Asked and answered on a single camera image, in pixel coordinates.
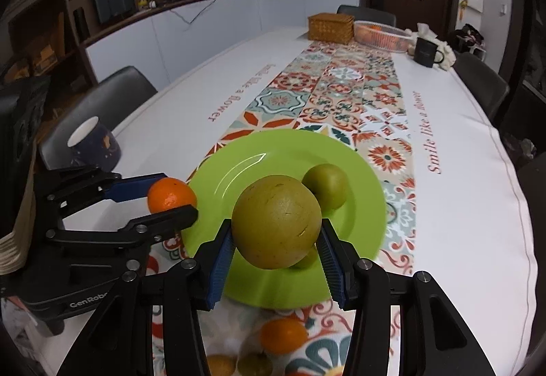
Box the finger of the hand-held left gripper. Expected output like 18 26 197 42
45 205 200 249
36 169 170 228

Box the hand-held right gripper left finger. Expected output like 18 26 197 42
57 219 233 376

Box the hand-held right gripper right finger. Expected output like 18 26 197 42
316 219 498 376

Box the orange tangerine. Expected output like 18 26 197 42
260 318 309 355
147 177 198 215

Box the large yellow-green pear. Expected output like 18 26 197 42
231 175 322 270

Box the green plate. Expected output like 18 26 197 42
181 129 387 309

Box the navy blue mug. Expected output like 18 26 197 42
67 116 123 170

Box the grey chair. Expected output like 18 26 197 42
39 66 159 169
451 52 511 121
336 4 397 28

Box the dark patterned bag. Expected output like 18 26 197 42
0 76 53 189

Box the white patterned tablecloth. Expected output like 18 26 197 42
0 28 538 376

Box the white cabinet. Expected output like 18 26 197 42
84 0 361 92

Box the black mug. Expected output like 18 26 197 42
414 37 445 69

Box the clear basket with red items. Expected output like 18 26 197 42
354 20 415 53

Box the wicker box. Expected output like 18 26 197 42
307 13 356 43

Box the white crumpled cloth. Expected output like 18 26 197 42
410 23 458 72

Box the black bag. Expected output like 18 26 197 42
451 24 488 58

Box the black cable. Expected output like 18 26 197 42
170 0 219 25

